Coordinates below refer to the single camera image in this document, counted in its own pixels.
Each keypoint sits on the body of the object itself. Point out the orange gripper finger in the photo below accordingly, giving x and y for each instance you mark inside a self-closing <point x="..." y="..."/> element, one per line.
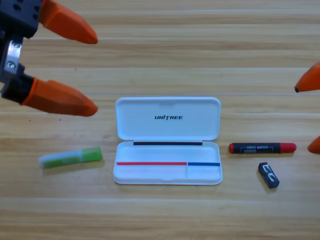
<point x="315" y="147"/>
<point x="67" y="22"/>
<point x="310" y="80"/>
<point x="60" y="98"/>

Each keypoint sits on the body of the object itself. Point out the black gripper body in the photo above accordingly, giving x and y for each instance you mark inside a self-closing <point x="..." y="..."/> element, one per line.
<point x="15" y="17"/>

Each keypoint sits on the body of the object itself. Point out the black eraser white print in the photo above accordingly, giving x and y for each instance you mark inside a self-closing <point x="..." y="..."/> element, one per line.
<point x="268" y="175"/>

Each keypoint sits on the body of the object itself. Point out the black red marker pen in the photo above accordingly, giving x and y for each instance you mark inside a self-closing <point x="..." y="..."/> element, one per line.
<point x="260" y="148"/>

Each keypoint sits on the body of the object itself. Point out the green white glue stick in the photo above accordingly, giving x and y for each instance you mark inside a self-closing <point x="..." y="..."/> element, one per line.
<point x="70" y="157"/>

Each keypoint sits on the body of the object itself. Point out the white Unitree pencil case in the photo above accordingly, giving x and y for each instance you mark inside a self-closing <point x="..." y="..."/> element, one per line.
<point x="150" y="155"/>

